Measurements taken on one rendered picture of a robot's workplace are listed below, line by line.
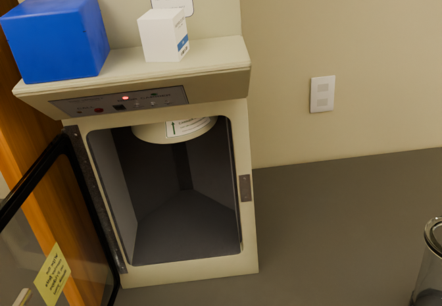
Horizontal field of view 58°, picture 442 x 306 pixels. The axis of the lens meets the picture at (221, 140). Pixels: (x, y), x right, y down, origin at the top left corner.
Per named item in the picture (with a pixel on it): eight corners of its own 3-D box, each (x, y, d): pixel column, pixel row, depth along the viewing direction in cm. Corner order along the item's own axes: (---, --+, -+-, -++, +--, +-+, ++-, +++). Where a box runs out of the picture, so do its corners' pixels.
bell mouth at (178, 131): (136, 104, 88) (131, 81, 85) (216, 95, 88) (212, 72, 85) (125, 149, 74) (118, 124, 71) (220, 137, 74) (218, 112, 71)
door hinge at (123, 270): (117, 274, 90) (62, 126, 69) (128, 272, 90) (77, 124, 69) (116, 280, 89) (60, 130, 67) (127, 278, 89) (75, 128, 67)
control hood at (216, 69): (57, 114, 67) (36, 58, 62) (247, 91, 68) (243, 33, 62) (35, 152, 58) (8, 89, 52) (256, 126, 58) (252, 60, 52)
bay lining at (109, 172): (139, 194, 109) (107, 75, 90) (233, 183, 109) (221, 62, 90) (128, 266, 89) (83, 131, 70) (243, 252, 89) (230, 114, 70)
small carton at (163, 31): (158, 49, 60) (150, 8, 57) (189, 49, 59) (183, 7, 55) (145, 62, 56) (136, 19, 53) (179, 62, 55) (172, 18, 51)
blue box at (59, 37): (47, 58, 61) (25, -2, 57) (111, 51, 61) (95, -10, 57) (24, 85, 53) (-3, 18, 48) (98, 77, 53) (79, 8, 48)
